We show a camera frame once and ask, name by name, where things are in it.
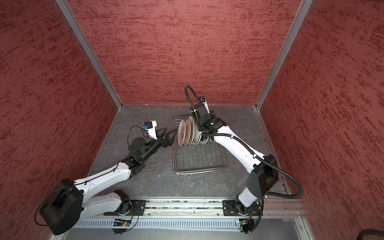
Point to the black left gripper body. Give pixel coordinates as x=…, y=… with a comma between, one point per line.
x=164, y=143

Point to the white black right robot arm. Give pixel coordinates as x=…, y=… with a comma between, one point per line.
x=262, y=169

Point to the orange sunburst white plate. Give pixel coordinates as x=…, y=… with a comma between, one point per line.
x=189, y=131

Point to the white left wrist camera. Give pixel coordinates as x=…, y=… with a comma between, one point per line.
x=150, y=128

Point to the left green circuit board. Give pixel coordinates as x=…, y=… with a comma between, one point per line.
x=120, y=226

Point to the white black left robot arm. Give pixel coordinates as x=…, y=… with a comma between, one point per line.
x=74, y=201

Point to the green circuit board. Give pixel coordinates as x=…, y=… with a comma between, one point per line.
x=120, y=226
x=245, y=226

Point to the aluminium corner post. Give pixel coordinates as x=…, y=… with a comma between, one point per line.
x=79, y=33
x=290, y=37

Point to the black white sunburst plate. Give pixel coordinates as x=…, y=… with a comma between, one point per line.
x=196, y=133

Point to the aluminium front rail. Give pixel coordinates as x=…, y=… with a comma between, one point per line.
x=195, y=214

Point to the dark striped rim plate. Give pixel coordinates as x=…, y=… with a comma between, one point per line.
x=181, y=132

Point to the chrome wire dish rack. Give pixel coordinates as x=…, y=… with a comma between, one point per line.
x=199, y=158

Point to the aluminium left corner post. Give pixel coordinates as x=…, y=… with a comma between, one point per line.
x=79, y=33

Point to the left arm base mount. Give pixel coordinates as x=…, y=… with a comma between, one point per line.
x=128, y=206

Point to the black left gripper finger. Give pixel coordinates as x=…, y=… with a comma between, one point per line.
x=171, y=138
x=165, y=131

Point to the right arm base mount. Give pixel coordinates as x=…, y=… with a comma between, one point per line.
x=235, y=208

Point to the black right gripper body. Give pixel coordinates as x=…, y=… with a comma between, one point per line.
x=213, y=113

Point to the right green circuit board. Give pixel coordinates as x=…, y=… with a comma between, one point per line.
x=245, y=226

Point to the aluminium right corner post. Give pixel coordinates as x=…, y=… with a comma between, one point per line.
x=290, y=37

